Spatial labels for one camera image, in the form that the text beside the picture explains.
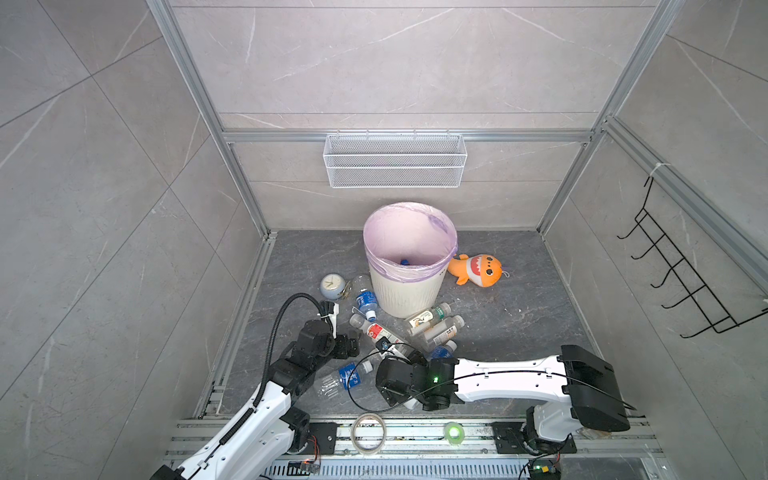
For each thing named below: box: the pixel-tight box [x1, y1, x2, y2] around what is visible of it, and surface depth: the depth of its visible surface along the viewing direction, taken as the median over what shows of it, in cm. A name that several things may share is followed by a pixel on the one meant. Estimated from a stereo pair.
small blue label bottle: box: [430, 340, 458, 360], surface depth 87 cm
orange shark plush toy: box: [448, 254, 503, 288], surface depth 101 cm
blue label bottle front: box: [314, 360, 374, 399], surface depth 80 cm
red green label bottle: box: [350, 313, 416, 357], surface depth 88 cm
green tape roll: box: [444, 422, 465, 445], surface depth 76 cm
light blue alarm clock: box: [320, 273, 346, 300], surface depth 101 cm
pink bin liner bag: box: [363, 202, 458, 282], surface depth 90 cm
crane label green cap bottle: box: [409, 302, 451, 329], surface depth 92 cm
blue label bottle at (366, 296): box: [352, 274, 379, 322], surface depth 96 cm
